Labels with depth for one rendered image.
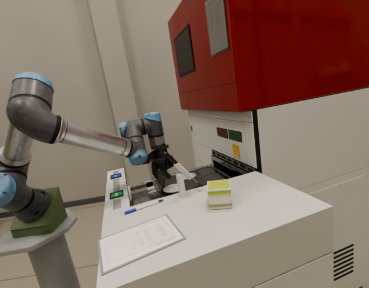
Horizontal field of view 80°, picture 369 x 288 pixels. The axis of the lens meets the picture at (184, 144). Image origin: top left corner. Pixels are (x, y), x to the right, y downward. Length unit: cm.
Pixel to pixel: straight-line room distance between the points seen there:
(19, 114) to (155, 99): 238
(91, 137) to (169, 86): 230
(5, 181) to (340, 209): 152
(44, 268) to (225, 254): 94
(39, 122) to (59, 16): 277
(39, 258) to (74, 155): 228
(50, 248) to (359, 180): 155
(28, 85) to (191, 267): 71
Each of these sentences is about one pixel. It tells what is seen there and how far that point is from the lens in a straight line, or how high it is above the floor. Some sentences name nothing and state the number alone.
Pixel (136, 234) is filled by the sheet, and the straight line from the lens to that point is 67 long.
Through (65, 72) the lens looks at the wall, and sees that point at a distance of 335.
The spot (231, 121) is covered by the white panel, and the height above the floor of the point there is 117.
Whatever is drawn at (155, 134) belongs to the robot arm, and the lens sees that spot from 101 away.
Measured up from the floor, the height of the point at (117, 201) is 96.
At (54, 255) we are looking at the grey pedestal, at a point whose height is 69.
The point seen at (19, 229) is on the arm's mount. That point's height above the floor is 86.
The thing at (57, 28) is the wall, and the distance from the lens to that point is 346.
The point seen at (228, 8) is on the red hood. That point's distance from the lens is 94.
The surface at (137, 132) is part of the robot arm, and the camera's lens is 97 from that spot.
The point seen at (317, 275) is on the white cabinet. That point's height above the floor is 76.
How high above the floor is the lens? 132
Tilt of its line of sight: 12 degrees down
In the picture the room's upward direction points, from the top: 9 degrees counter-clockwise
